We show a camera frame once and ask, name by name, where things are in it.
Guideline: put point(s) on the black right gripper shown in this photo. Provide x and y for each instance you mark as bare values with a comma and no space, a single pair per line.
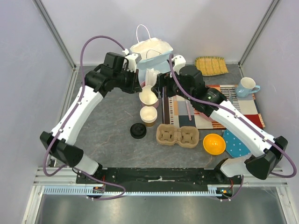
160,83

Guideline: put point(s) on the pink handled knife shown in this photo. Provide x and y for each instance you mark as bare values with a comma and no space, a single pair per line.
230,96

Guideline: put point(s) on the brown cardboard cup carrier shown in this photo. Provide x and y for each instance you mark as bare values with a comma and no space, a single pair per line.
186,136

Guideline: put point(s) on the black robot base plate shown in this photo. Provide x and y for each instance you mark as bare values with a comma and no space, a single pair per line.
165,178

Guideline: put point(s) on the pink polka dot plate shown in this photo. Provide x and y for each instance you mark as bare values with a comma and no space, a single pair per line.
206,117

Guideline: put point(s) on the pink handled fork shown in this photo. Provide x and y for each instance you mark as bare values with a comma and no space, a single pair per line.
188,109

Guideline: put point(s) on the white wrapped straws bundle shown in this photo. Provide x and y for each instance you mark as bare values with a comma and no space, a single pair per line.
151,77

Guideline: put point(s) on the orange plastic bowl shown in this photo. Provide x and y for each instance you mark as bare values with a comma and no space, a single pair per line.
214,144

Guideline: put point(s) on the blue polka dot plate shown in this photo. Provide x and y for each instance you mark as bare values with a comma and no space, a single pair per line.
234,146

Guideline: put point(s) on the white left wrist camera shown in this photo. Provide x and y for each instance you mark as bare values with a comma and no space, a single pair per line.
132,59

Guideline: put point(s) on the black cup lid stack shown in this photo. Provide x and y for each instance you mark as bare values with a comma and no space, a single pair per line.
138,130

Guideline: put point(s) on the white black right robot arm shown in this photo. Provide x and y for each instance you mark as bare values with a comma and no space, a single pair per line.
265,150

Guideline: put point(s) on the yellow woven bamboo tray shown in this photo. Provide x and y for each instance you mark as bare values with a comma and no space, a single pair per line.
211,65

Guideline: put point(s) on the light blue mug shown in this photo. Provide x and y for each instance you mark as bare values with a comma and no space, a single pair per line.
245,87

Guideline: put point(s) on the brown paper cup stack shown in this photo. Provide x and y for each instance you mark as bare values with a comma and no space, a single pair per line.
148,115

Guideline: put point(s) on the colourful patchwork placemat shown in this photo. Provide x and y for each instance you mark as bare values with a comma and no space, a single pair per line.
175,112

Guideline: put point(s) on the light blue paper bag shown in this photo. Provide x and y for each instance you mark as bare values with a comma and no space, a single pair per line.
153,52

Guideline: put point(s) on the pink tin straw holder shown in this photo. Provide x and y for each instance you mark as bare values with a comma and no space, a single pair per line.
158,102

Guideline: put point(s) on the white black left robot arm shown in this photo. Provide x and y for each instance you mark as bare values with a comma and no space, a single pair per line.
116,72

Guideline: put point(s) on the slotted grey cable duct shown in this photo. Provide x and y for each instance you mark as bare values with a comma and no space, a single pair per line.
101,191

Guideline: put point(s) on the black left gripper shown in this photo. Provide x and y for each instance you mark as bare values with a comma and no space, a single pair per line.
135,86

